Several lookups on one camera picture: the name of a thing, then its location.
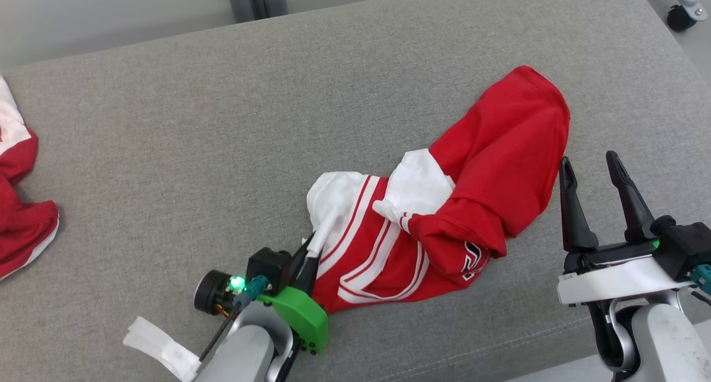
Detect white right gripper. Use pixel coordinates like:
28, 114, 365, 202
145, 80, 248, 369
557, 150, 695, 308

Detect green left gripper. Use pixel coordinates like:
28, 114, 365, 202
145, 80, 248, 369
257, 235, 329, 355

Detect red T-shirt white sleeves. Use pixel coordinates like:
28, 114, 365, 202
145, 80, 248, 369
307, 66, 571, 314

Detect red shorts white stripes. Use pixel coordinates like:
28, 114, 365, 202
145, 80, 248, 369
0, 74, 60, 280

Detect white tape strip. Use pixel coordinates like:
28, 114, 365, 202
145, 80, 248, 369
123, 316, 201, 382

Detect black caster wheel grey leg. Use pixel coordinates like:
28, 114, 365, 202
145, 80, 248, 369
665, 0, 709, 33

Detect black cable teal connector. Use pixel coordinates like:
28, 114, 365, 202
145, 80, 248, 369
199, 275, 271, 363
691, 264, 711, 306

